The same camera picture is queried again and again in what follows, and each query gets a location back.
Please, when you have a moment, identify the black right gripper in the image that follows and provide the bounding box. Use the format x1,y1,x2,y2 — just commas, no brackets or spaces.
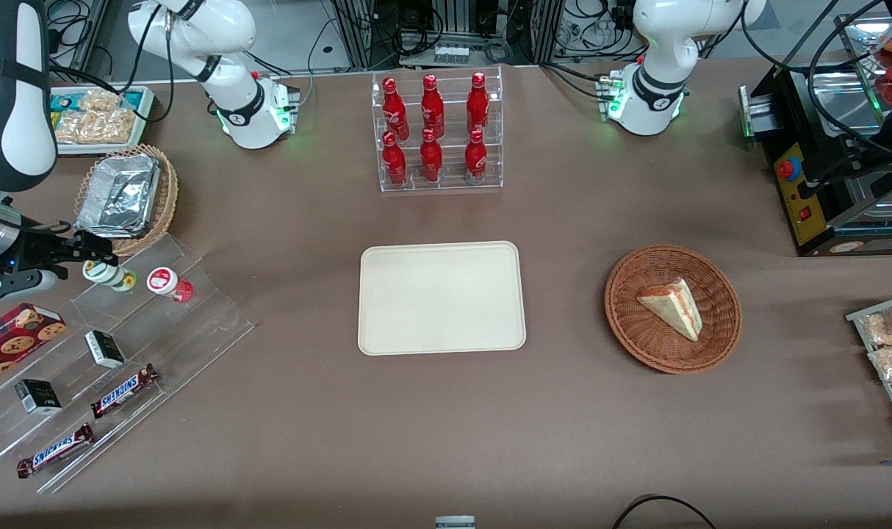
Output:
5,223,121,284

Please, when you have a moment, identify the silver foil tray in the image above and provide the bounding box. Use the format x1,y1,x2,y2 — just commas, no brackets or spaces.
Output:
76,153,161,240

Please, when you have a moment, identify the red gum bottle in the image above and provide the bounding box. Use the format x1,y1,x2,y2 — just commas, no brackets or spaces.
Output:
147,267,195,303

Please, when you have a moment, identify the beige plastic tray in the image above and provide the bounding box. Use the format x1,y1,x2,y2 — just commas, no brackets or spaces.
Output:
358,241,527,356

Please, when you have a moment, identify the light wicker basket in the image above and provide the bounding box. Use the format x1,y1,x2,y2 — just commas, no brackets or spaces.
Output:
73,144,179,257

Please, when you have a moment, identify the small black box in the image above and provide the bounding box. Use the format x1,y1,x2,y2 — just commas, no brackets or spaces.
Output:
14,378,62,417
84,330,126,370

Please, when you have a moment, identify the clear acrylic stepped shelf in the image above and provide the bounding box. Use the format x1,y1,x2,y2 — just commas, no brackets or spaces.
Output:
0,234,256,494

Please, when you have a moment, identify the red cookie box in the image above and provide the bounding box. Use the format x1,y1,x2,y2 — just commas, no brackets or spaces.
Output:
0,303,68,392

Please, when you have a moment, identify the clear cracker bag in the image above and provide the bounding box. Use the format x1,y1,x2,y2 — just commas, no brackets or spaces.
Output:
54,90,137,145

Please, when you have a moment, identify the white plastic snack bin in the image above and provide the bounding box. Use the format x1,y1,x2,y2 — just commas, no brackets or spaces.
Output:
49,86,156,157

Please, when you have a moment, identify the Snickers chocolate bar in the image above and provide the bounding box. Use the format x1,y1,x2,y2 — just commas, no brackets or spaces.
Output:
90,364,159,420
16,423,95,479

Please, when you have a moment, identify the red cola bottle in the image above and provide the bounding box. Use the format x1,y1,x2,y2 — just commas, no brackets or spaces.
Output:
467,71,490,135
382,131,409,187
464,129,488,184
420,73,445,139
382,77,410,141
420,128,444,183

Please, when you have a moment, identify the clear acrylic bottle rack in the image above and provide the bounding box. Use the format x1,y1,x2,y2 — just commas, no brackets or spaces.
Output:
371,65,504,193

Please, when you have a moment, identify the round brown wicker basket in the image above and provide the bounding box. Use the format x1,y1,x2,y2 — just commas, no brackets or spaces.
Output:
605,245,742,375

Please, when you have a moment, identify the wrapped sandwich wedge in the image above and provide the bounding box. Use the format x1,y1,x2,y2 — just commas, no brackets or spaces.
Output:
636,277,704,342

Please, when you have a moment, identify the black sealing machine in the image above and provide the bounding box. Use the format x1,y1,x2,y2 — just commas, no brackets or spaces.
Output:
738,11,892,258

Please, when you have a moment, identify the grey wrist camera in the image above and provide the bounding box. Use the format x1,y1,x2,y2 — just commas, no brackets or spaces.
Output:
0,269,58,306

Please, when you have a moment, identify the black floor cable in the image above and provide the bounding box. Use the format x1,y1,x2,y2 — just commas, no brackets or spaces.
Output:
611,494,719,529

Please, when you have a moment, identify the grey wire rack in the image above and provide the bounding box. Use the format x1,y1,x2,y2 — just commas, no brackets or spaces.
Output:
846,292,892,450

